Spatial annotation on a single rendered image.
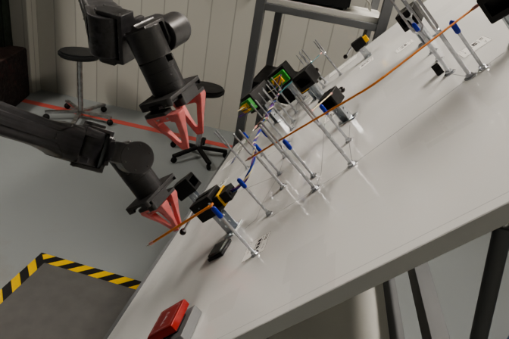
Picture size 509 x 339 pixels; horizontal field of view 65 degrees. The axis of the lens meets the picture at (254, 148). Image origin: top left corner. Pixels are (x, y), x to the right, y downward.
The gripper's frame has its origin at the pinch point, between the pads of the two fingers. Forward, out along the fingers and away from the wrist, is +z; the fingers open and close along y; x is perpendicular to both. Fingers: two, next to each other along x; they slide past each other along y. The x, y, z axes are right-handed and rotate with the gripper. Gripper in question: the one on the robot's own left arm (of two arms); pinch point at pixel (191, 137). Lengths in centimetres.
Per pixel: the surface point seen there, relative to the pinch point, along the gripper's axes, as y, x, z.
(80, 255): 56, 148, 81
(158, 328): -26.9, -2.9, 15.2
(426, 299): 10, -31, 50
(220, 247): -7.3, -1.5, 18.8
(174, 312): -24.8, -4.6, 14.5
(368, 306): 21, -14, 66
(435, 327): 3, -32, 49
